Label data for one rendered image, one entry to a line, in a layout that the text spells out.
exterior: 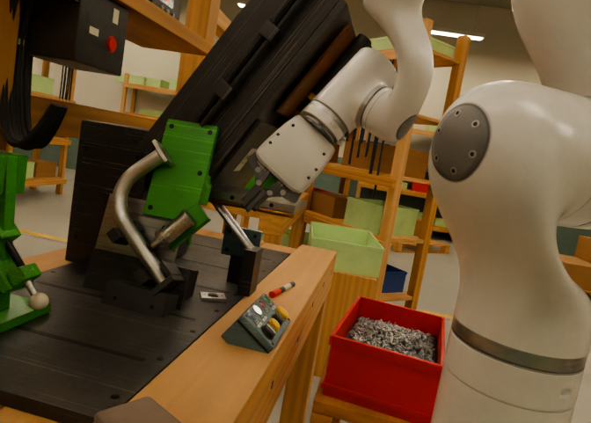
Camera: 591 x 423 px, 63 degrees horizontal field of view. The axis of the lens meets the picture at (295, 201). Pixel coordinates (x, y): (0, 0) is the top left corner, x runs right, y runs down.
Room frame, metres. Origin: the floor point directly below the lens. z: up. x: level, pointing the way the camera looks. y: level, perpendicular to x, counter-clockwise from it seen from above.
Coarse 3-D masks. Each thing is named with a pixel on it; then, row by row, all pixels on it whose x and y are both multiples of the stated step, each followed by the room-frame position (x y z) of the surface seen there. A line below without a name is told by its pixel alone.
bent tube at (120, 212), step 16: (160, 144) 0.99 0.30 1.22; (144, 160) 0.97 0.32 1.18; (160, 160) 0.97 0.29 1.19; (128, 176) 0.96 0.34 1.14; (128, 192) 0.97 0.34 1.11; (112, 208) 0.95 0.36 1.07; (128, 224) 0.94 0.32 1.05; (128, 240) 0.93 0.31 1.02; (144, 240) 0.93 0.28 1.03; (144, 256) 0.91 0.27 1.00; (160, 272) 0.90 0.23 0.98
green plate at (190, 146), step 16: (176, 128) 1.02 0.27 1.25; (192, 128) 1.01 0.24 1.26; (208, 128) 1.01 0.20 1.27; (176, 144) 1.01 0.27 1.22; (192, 144) 1.00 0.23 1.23; (208, 144) 1.00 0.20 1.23; (176, 160) 1.00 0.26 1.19; (192, 160) 0.99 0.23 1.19; (208, 160) 0.99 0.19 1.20; (160, 176) 0.99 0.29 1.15; (176, 176) 0.99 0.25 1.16; (192, 176) 0.98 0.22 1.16; (208, 176) 1.03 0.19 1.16; (160, 192) 0.98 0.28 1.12; (176, 192) 0.98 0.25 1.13; (192, 192) 0.97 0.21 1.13; (208, 192) 1.05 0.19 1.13; (144, 208) 0.98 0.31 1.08; (160, 208) 0.97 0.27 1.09; (176, 208) 0.97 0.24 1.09
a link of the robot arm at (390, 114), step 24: (384, 0) 0.71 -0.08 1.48; (408, 0) 0.71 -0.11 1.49; (384, 24) 0.72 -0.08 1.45; (408, 24) 0.71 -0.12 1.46; (408, 48) 0.70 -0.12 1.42; (408, 72) 0.71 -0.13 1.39; (432, 72) 0.74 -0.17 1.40; (384, 96) 0.75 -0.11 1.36; (408, 96) 0.72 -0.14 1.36; (384, 120) 0.74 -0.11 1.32; (408, 120) 0.75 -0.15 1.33
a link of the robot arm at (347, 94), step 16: (368, 48) 0.80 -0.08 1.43; (352, 64) 0.80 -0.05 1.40; (368, 64) 0.79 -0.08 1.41; (384, 64) 0.79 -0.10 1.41; (336, 80) 0.79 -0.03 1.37; (352, 80) 0.78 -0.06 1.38; (368, 80) 0.78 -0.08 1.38; (384, 80) 0.79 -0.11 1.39; (320, 96) 0.78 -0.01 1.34; (336, 96) 0.77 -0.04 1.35; (352, 96) 0.77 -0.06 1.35; (368, 96) 0.76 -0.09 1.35; (336, 112) 0.76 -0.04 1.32; (352, 112) 0.77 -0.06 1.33; (352, 128) 0.79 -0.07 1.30
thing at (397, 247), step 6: (420, 222) 7.87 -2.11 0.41; (414, 234) 7.83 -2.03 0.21; (432, 240) 7.98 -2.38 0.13; (396, 246) 7.06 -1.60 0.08; (402, 246) 7.60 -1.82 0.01; (408, 246) 7.68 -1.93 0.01; (414, 246) 7.76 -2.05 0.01; (444, 246) 7.68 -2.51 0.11; (432, 252) 7.49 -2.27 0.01; (438, 252) 7.57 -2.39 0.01; (444, 252) 7.65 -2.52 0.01
